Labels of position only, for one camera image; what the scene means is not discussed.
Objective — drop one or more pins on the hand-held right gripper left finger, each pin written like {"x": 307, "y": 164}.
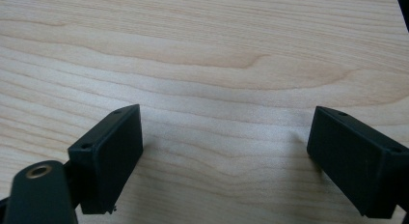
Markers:
{"x": 107, "y": 159}

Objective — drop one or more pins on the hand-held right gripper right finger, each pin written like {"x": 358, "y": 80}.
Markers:
{"x": 357, "y": 159}

